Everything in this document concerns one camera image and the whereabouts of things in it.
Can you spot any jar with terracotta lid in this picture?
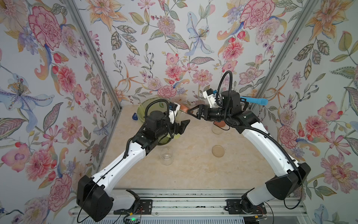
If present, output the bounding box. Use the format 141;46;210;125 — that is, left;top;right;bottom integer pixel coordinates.
212;121;227;134
174;110;185;134

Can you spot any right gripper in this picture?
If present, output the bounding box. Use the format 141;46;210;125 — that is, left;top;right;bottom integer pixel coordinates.
189;107;233;125

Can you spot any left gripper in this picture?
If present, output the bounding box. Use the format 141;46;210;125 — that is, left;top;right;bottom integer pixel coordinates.
154;113;190;139

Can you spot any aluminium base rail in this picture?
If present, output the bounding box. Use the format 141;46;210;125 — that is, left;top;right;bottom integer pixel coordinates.
67;189;311;224

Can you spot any black mesh trash bin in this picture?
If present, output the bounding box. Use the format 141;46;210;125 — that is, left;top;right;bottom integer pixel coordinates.
136;97;181;146

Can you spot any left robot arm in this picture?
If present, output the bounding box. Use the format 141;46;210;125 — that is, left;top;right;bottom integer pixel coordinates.
76;99;190;222

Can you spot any blue microphone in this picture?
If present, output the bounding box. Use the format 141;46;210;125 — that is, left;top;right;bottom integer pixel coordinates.
241;97;268;106

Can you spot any terracotta jar lid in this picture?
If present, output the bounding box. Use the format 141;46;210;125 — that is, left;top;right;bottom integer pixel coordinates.
180;104;190;113

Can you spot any right aluminium corner post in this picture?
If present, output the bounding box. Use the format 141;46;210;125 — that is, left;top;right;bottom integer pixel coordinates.
255;1;315;98

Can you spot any blue white small cylinder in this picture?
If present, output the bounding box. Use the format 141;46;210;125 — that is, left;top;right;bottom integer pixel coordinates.
132;113;139;120

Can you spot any beige jar lid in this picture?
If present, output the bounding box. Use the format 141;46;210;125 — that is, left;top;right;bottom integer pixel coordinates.
212;145;225;158

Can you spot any aluminium corner post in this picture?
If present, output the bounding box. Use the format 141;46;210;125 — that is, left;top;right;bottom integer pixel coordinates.
64;0;122;111
255;1;315;98

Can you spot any left aluminium corner post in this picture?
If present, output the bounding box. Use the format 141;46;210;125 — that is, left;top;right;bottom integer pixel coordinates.
64;0;122;111

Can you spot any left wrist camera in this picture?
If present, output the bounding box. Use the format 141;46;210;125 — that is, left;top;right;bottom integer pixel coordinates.
168;102;180;124

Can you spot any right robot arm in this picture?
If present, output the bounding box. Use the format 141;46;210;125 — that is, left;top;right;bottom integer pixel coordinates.
187;71;311;214

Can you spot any clear jar with rice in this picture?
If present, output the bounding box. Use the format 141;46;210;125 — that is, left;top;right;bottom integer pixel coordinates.
159;148;174;166

